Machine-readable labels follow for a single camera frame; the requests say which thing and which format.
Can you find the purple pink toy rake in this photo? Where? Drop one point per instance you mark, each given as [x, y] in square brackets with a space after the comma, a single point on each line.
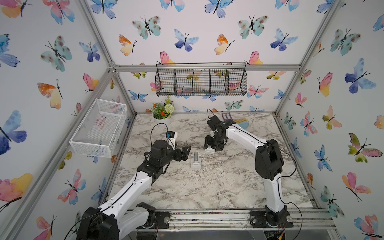
[227, 116]

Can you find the blue toy brush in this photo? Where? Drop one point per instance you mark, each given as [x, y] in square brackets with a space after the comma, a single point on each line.
[243, 123]

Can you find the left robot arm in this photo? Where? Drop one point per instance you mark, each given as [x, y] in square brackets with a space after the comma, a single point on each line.
[113, 220]

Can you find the black wire wall basket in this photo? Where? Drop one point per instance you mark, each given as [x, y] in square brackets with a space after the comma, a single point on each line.
[201, 80]

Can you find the white mesh wall basket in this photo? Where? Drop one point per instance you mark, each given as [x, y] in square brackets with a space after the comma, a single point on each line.
[100, 129]

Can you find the white flower pot with plant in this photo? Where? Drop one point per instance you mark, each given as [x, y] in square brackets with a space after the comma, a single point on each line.
[163, 110]

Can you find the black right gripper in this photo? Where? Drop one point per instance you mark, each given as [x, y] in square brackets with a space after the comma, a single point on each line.
[206, 143]

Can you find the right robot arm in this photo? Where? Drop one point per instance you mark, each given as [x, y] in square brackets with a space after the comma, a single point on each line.
[268, 158]

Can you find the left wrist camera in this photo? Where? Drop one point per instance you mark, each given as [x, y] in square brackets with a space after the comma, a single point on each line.
[171, 137]

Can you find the white grey phone stand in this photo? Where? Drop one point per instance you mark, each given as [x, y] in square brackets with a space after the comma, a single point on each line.
[210, 150]

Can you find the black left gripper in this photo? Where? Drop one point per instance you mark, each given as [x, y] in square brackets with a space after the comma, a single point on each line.
[184, 154]

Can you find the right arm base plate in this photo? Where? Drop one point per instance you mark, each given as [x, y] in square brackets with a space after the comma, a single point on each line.
[270, 219]

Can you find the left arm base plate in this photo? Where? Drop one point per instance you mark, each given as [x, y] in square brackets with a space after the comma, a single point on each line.
[156, 219]

